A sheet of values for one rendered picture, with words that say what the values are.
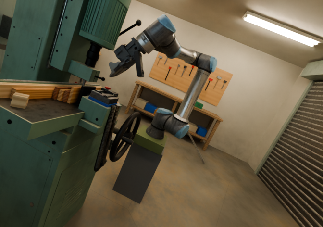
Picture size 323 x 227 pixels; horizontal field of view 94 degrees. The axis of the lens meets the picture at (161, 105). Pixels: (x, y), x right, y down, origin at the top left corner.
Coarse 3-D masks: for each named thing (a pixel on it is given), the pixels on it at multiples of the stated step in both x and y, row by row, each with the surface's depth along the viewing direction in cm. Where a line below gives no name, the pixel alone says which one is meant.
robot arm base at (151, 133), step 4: (148, 128) 143; (152, 128) 140; (156, 128) 138; (148, 132) 140; (152, 132) 138; (156, 132) 138; (160, 132) 139; (152, 136) 138; (156, 136) 138; (160, 136) 139
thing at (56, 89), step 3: (57, 87) 65; (60, 87) 66; (63, 87) 68; (66, 87) 70; (69, 87) 72; (54, 90) 65; (57, 90) 65; (54, 93) 65; (57, 93) 66; (54, 96) 66; (57, 96) 66; (54, 99) 66
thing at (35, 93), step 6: (12, 90) 51; (18, 90) 52; (24, 90) 54; (30, 90) 56; (36, 90) 58; (42, 90) 60; (48, 90) 63; (30, 96) 57; (36, 96) 59; (42, 96) 61; (48, 96) 64
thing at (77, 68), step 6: (72, 60) 79; (72, 66) 79; (78, 66) 78; (84, 66) 78; (72, 72) 80; (78, 72) 79; (84, 72) 78; (90, 72) 78; (96, 72) 81; (84, 78) 79; (90, 78) 78; (96, 78) 83
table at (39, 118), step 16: (0, 112) 46; (16, 112) 46; (32, 112) 50; (48, 112) 54; (64, 112) 59; (80, 112) 64; (16, 128) 45; (32, 128) 45; (48, 128) 51; (64, 128) 59; (96, 128) 64
